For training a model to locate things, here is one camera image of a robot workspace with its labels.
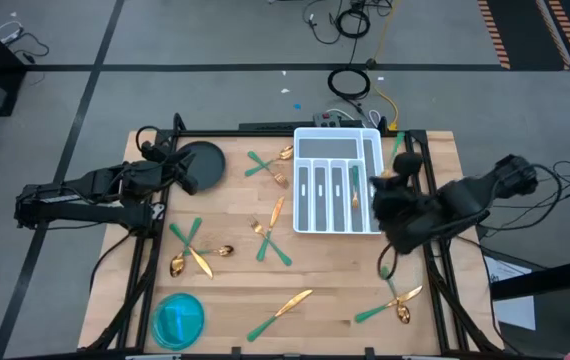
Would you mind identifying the coiled black cable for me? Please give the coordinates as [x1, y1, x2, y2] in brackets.
[326, 68, 372, 101]
[334, 8, 371, 40]

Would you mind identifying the thin white cable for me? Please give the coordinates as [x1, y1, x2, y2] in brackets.
[324, 107, 382, 129]

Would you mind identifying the black cable white plug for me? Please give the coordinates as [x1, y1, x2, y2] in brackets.
[302, 0, 346, 46]

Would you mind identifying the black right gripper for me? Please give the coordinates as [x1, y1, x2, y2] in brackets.
[368, 151, 434, 256]

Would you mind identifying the black desk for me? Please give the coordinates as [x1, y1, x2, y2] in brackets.
[489, 252, 570, 360]

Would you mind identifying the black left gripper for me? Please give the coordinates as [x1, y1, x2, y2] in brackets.
[152, 148, 200, 198]

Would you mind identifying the white plastic cutlery tray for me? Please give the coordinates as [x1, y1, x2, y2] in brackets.
[292, 126, 386, 235]

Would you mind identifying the white paper sheet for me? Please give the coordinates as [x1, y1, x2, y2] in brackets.
[484, 254, 537, 331]

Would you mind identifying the yellow hanging cable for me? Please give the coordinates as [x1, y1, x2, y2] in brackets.
[370, 0, 397, 66]

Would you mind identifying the blue plastic bowl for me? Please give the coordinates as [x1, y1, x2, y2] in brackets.
[151, 292, 206, 351]

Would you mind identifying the yellow floor cable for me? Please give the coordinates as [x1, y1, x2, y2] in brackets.
[374, 88, 400, 132]

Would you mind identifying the small gold spoon green handle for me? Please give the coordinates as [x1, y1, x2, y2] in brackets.
[183, 244, 235, 258]

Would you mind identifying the black round plate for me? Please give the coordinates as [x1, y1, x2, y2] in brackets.
[177, 140, 227, 192]

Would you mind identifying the black cable with plug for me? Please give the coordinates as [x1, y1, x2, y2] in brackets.
[12, 38, 51, 65]

